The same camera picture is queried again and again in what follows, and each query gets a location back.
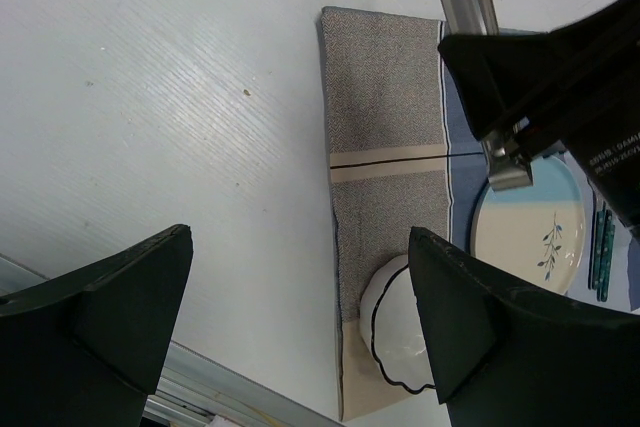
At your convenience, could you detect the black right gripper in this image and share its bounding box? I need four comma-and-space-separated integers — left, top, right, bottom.
438, 0, 639, 237

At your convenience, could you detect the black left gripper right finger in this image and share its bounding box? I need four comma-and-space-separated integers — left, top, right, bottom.
408, 227, 639, 426

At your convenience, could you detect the blue patchwork placemat cloth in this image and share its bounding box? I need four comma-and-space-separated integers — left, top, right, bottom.
319, 7, 487, 422

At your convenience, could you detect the green handled knife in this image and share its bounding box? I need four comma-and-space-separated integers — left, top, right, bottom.
588, 186, 604, 290

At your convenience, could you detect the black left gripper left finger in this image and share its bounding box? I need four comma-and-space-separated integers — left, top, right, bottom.
1, 224, 193, 426

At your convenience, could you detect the green handled spoon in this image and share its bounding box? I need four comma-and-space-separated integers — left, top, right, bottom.
600, 209, 615, 302

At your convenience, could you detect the green handled fork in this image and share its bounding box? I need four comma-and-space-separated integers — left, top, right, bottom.
594, 201, 608, 301

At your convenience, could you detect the white scalloped bowl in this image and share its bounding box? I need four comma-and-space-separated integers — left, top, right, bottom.
359, 255, 435, 395

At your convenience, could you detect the blue and cream plate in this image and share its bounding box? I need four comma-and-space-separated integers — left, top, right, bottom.
469, 157, 586, 295

